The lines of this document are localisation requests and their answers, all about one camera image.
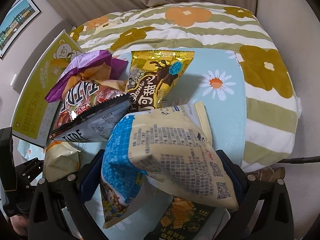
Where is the Tatre dark snack bag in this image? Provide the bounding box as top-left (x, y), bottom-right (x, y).
top-left (49, 80), bottom-right (130, 142)

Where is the blue cream snack bag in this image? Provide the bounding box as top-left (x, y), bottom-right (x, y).
top-left (100, 102), bottom-right (239, 228)

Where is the purple snack bag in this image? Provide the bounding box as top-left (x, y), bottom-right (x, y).
top-left (45, 50), bottom-right (129, 102)

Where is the left hand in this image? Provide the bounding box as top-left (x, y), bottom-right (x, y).
top-left (10, 215), bottom-right (29, 236)

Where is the brown paper bag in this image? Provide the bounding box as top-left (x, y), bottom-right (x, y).
top-left (250, 166), bottom-right (285, 182)

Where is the orange cream snack bag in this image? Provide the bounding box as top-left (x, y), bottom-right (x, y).
top-left (43, 141), bottom-right (80, 182)

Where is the green cracker packet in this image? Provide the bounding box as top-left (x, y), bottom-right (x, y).
top-left (144, 197), bottom-right (215, 240)

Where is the green cardboard box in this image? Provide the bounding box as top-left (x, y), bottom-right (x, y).
top-left (10, 30), bottom-right (84, 148)

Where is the floral striped duvet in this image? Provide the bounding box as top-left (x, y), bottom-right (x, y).
top-left (71, 2), bottom-right (299, 172)

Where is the black floor lamp stand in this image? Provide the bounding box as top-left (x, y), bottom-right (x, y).
top-left (278, 156), bottom-right (320, 164)

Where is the blue daisy tablecloth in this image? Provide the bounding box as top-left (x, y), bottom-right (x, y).
top-left (17, 47), bottom-right (249, 240)

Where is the gold chocolate snack bag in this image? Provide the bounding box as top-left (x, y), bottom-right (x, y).
top-left (125, 50), bottom-right (195, 112)

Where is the framed houses picture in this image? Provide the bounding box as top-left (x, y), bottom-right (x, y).
top-left (0, 0), bottom-right (41, 59)

